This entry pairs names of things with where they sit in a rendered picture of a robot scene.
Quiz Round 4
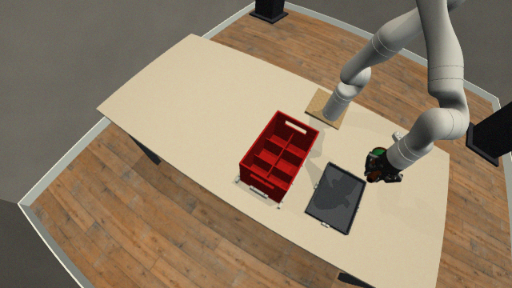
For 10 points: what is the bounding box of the brown bottle with green label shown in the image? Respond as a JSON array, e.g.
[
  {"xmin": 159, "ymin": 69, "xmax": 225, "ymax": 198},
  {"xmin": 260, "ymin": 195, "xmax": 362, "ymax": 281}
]
[{"xmin": 366, "ymin": 147, "xmax": 386, "ymax": 183}]

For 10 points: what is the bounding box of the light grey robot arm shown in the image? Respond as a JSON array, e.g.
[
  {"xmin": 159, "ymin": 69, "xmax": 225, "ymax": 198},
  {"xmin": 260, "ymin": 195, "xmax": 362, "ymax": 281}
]
[{"xmin": 322, "ymin": 0, "xmax": 470, "ymax": 170}]

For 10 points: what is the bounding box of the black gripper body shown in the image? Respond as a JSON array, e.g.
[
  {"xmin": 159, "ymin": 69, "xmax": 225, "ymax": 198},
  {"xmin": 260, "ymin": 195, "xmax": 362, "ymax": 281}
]
[{"xmin": 375, "ymin": 149, "xmax": 403, "ymax": 175}]

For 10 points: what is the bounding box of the red crate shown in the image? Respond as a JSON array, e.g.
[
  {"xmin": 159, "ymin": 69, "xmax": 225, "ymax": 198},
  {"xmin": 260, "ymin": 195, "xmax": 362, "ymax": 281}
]
[{"xmin": 239, "ymin": 110, "xmax": 319, "ymax": 204}]

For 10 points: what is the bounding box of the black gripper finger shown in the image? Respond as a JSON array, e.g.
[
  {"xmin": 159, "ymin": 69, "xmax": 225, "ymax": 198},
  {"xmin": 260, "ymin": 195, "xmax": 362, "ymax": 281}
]
[
  {"xmin": 364, "ymin": 151, "xmax": 383, "ymax": 176},
  {"xmin": 374, "ymin": 170, "xmax": 403, "ymax": 183}
]

